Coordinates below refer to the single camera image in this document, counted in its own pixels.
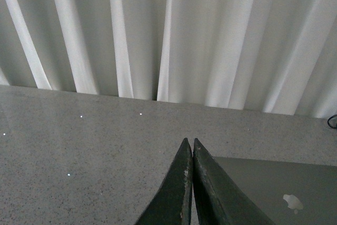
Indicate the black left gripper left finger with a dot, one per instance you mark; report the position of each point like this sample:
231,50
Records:
172,202

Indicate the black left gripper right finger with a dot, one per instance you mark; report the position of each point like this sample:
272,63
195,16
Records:
217,197

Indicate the grey laptop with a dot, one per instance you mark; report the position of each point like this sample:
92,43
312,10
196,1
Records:
289,193

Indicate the white pleated curtain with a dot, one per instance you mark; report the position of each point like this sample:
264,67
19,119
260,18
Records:
275,56

